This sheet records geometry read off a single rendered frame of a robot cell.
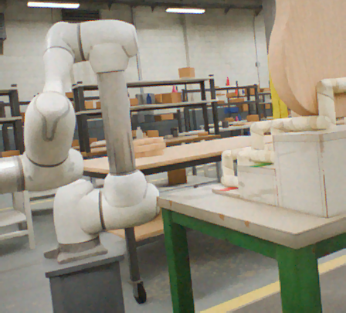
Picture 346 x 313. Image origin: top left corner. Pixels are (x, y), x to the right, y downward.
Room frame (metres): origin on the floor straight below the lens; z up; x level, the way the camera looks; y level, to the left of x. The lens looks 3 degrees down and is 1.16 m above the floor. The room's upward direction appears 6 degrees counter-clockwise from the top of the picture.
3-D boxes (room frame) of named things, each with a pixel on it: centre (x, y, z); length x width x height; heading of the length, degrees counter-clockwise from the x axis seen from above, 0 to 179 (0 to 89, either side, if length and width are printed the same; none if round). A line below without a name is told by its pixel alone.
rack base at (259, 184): (1.04, -0.32, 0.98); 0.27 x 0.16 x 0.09; 116
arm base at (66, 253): (1.47, 0.41, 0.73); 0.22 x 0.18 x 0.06; 111
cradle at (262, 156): (1.00, -0.23, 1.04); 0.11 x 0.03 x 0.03; 26
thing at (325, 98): (0.83, -0.33, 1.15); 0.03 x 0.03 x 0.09
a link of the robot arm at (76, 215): (1.48, 0.39, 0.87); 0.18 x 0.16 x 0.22; 93
